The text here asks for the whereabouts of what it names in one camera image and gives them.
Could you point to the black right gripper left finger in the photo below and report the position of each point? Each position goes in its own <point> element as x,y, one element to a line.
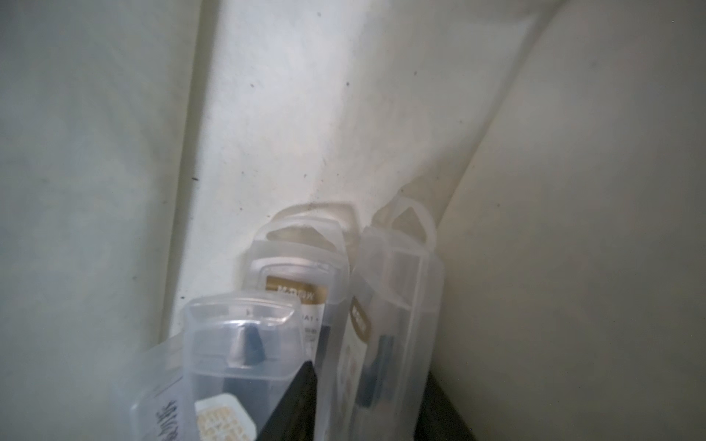
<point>294,417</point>

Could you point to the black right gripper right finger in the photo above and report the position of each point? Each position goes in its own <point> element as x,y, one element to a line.
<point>438,419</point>

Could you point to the cream canvas tote bag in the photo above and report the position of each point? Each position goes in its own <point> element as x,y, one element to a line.
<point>559,147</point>

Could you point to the clear compass case front left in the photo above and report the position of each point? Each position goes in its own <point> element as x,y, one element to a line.
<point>220,378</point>

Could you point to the clear compass case lower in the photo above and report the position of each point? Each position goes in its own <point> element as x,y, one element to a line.
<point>377,382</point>

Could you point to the clear compass case gold label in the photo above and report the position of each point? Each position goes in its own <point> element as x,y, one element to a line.
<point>305,256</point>

